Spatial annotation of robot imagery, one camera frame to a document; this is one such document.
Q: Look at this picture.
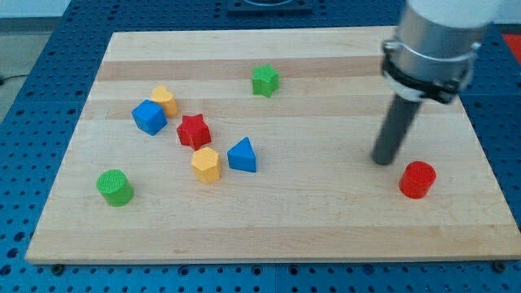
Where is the black cable on floor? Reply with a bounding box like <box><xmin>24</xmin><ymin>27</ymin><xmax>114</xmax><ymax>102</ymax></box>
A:
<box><xmin>0</xmin><ymin>73</ymin><xmax>28</xmax><ymax>86</ymax></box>

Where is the dark robot base mount plate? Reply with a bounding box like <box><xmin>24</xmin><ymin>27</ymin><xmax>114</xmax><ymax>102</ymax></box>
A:
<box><xmin>225</xmin><ymin>0</ymin><xmax>313</xmax><ymax>14</ymax></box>

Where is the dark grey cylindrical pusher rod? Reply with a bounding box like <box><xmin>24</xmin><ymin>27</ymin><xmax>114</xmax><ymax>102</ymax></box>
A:
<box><xmin>371</xmin><ymin>95</ymin><xmax>422</xmax><ymax>165</ymax></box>

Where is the red star block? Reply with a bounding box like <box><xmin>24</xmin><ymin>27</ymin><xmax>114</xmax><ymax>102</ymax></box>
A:
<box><xmin>177</xmin><ymin>114</ymin><xmax>212</xmax><ymax>151</ymax></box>

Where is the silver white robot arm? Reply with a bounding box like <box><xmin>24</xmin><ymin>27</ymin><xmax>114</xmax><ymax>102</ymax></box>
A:
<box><xmin>371</xmin><ymin>0</ymin><xmax>503</xmax><ymax>165</ymax></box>

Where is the wooden board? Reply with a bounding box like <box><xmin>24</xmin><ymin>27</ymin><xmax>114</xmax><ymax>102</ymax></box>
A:
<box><xmin>25</xmin><ymin>26</ymin><xmax>520</xmax><ymax>265</ymax></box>

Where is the green cylinder block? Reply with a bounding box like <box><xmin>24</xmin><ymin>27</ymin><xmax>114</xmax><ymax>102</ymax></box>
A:
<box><xmin>96</xmin><ymin>169</ymin><xmax>134</xmax><ymax>207</ymax></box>

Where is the yellow heart block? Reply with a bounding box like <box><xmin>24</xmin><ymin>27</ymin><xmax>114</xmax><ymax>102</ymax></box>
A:
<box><xmin>151</xmin><ymin>85</ymin><xmax>178</xmax><ymax>117</ymax></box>

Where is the blue cube block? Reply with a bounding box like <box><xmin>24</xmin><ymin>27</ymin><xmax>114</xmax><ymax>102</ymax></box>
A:
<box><xmin>131</xmin><ymin>99</ymin><xmax>167</xmax><ymax>136</ymax></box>

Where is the blue triangle block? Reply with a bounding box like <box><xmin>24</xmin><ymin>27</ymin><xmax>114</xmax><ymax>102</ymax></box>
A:
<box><xmin>227</xmin><ymin>137</ymin><xmax>256</xmax><ymax>173</ymax></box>

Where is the red cylinder block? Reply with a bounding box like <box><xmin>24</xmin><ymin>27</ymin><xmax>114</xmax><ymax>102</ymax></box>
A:
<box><xmin>399</xmin><ymin>161</ymin><xmax>436</xmax><ymax>199</ymax></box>

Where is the yellow hexagon block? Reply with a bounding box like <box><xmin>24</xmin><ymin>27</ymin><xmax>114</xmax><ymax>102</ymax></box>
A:
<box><xmin>190</xmin><ymin>147</ymin><xmax>221</xmax><ymax>184</ymax></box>

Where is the green star block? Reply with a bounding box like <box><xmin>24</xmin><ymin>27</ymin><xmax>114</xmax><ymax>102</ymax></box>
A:
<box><xmin>252</xmin><ymin>63</ymin><xmax>279</xmax><ymax>98</ymax></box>

